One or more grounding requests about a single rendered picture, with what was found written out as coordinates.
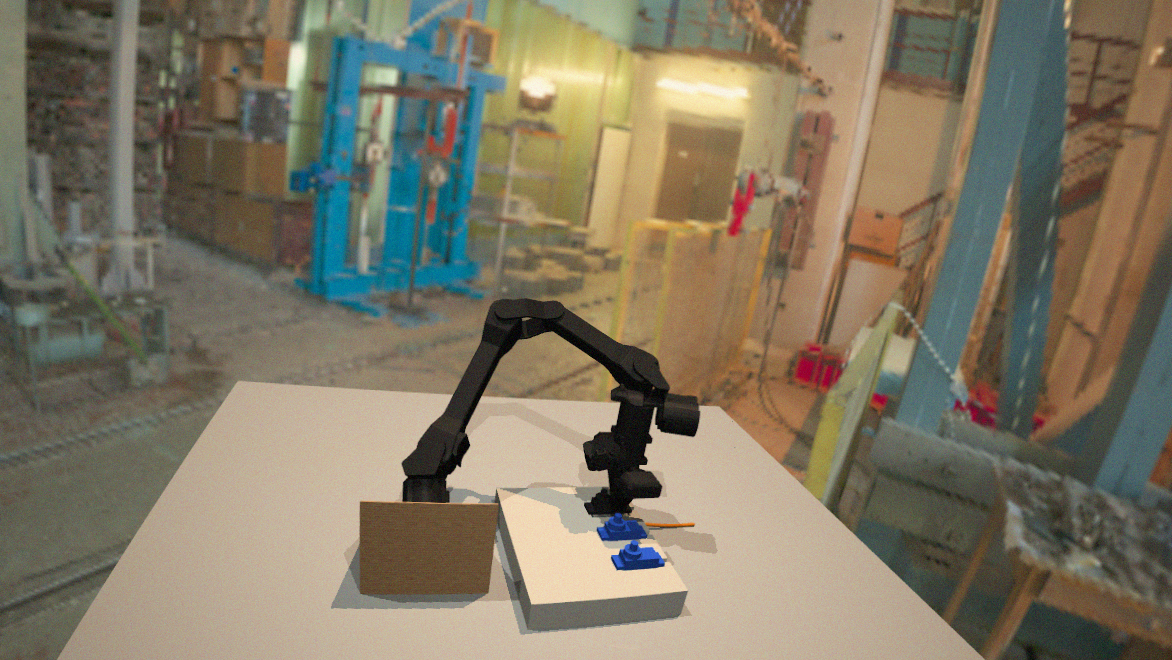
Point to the black micro servo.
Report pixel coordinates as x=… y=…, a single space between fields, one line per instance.
x=604 y=504

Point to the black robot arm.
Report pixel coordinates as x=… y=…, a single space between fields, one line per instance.
x=442 y=447

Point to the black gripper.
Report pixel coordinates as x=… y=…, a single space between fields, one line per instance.
x=632 y=482

